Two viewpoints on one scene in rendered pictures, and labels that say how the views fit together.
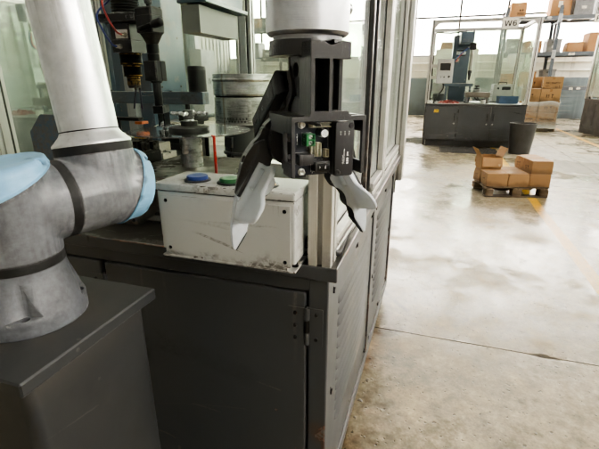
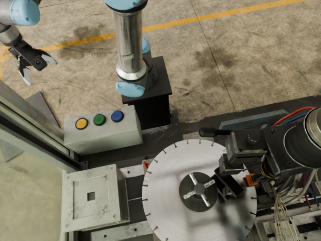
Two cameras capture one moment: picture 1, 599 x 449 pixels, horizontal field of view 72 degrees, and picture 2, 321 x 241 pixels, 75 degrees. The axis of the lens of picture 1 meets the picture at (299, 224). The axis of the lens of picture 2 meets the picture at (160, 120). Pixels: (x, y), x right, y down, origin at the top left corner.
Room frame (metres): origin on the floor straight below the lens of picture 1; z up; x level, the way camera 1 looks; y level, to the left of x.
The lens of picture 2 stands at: (1.21, 0.21, 1.59)
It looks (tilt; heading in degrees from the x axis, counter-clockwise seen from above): 63 degrees down; 160
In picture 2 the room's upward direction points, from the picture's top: 10 degrees counter-clockwise
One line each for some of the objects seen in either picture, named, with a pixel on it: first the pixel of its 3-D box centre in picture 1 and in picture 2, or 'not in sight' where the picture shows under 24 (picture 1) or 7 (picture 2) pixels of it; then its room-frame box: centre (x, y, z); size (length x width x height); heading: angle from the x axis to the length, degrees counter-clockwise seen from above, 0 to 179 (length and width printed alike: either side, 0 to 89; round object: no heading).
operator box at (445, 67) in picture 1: (440, 81); not in sight; (7.36, -2.39, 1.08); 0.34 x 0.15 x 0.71; 72
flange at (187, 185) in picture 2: (189, 125); (198, 191); (1.16, 0.30, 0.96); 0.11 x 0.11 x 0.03
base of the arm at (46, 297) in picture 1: (26, 283); (142, 71); (0.54, 0.40, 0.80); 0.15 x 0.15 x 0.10
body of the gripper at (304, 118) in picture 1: (310, 110); (20, 48); (0.40, -0.01, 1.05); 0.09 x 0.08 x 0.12; 21
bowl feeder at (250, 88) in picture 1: (248, 116); not in sight; (1.95, 0.24, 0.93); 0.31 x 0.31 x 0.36
